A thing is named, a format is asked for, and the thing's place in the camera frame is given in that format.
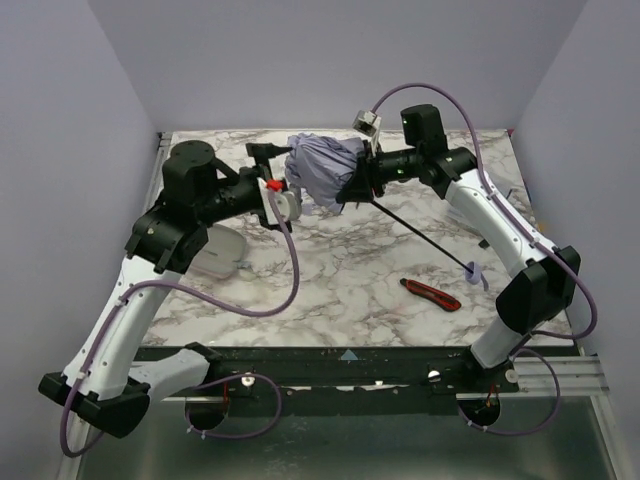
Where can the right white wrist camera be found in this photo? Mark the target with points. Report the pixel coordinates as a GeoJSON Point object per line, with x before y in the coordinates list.
{"type": "Point", "coordinates": [368, 123]}

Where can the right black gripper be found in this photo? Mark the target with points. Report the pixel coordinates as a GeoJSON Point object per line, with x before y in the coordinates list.
{"type": "Point", "coordinates": [366, 174]}

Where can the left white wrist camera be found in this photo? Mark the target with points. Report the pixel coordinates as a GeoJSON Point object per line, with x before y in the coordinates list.
{"type": "Point", "coordinates": [287, 203]}

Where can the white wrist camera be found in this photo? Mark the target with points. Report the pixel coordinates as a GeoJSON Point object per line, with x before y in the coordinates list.
{"type": "Point", "coordinates": [368, 123]}
{"type": "Point", "coordinates": [287, 203]}

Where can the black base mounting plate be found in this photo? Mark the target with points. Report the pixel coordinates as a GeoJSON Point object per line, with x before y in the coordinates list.
{"type": "Point", "coordinates": [347, 381]}

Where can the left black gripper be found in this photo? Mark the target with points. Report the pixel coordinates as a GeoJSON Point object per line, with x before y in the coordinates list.
{"type": "Point", "coordinates": [262, 165]}

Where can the pink zippered umbrella case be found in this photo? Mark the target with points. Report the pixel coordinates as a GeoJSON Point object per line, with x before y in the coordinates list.
{"type": "Point", "coordinates": [223, 254]}

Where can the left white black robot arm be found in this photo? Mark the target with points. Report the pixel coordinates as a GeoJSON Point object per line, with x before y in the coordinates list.
{"type": "Point", "coordinates": [100, 385]}

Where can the red black utility knife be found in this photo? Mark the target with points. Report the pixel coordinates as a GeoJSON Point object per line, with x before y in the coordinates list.
{"type": "Point", "coordinates": [443, 300]}

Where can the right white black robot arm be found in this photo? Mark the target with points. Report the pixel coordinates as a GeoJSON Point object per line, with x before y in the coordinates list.
{"type": "Point", "coordinates": [542, 281]}

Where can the lavender umbrella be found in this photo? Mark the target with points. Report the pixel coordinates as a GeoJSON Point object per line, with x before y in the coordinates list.
{"type": "Point", "coordinates": [321, 166]}

